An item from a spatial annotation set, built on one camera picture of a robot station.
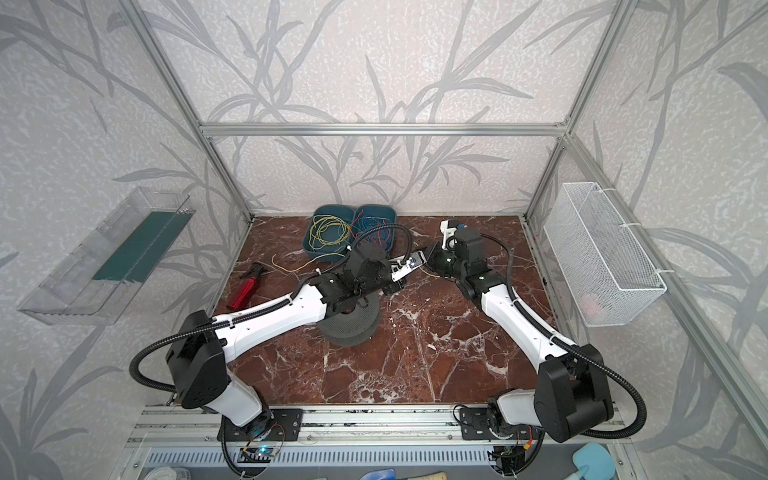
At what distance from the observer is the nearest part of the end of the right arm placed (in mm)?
622

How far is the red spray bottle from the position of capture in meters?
0.95

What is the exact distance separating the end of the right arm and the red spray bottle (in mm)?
644
